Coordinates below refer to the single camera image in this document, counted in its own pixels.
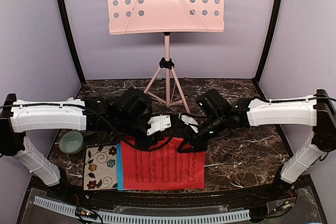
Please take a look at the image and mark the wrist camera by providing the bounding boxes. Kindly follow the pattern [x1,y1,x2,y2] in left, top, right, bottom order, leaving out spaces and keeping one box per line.
[178,113,199,133]
[146,114,179,136]

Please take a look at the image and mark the grey slotted cable duct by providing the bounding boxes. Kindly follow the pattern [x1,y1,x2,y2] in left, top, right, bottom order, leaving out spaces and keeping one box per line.
[33,196,250,223]

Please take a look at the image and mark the red sheet music paper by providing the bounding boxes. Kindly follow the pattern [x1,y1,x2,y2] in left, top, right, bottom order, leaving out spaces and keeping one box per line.
[120,138,206,190]

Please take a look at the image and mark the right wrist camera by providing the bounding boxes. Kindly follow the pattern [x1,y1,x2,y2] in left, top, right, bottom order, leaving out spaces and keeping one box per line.
[178,113,199,133]

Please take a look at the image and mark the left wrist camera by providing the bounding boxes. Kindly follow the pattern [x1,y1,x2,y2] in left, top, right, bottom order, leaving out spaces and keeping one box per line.
[146,114,179,136]

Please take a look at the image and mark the pink music stand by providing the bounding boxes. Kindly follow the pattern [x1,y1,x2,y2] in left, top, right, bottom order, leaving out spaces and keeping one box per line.
[108,0,225,110]

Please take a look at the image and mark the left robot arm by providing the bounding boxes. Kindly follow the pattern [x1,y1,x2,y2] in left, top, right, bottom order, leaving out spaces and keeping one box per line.
[1,88,164,201]

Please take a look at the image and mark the blue sheet music paper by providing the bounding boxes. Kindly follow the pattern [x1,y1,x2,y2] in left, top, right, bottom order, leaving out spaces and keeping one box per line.
[117,144,124,191]

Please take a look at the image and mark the black frame post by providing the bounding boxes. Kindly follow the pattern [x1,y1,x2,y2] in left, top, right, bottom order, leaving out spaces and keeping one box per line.
[57,0,86,85]
[254,0,287,82]

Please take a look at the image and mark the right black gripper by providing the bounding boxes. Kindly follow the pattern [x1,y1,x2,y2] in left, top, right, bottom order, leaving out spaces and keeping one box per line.
[177,112,226,152]

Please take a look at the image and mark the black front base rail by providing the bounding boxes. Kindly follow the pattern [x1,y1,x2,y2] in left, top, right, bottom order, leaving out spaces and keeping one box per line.
[14,174,331,223]

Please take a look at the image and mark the floral square plate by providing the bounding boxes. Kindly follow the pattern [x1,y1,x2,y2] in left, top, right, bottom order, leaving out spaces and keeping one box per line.
[82,145,118,191]

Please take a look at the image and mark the left black frame post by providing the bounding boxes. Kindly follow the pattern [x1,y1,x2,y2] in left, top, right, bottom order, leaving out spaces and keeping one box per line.
[57,0,86,85]

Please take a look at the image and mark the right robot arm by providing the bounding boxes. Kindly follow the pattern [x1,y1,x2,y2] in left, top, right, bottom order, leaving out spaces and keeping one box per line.
[177,89,335,200]

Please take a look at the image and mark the right black frame post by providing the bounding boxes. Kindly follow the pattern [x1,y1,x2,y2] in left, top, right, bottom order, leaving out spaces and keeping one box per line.
[254,0,287,82]

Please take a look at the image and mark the pale green bowl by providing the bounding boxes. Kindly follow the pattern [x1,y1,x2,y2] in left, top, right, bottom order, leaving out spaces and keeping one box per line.
[59,131,83,155]

